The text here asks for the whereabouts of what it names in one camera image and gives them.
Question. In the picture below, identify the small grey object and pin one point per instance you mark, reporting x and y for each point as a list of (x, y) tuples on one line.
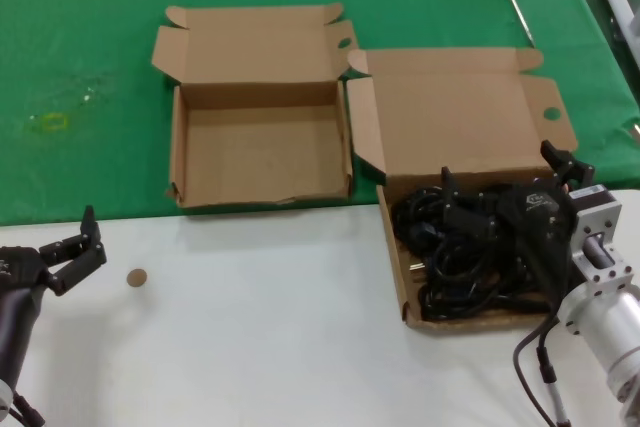
[(636, 129)]

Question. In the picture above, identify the grey metal profile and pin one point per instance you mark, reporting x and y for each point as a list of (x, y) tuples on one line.
[(620, 7)]

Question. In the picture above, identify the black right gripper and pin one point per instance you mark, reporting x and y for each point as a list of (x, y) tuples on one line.
[(535, 227)]

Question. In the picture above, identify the open cardboard box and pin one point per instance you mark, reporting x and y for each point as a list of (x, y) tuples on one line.
[(260, 157), (450, 112)]

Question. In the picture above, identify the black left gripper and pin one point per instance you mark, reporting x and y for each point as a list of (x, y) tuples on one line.
[(20, 267)]

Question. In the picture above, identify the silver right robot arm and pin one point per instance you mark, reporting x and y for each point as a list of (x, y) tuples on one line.
[(610, 317)]

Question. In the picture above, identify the green tablecloth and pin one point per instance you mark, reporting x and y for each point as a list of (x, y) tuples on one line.
[(75, 22)]

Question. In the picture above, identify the round brown cardboard disc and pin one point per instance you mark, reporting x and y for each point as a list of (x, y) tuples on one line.
[(136, 277)]

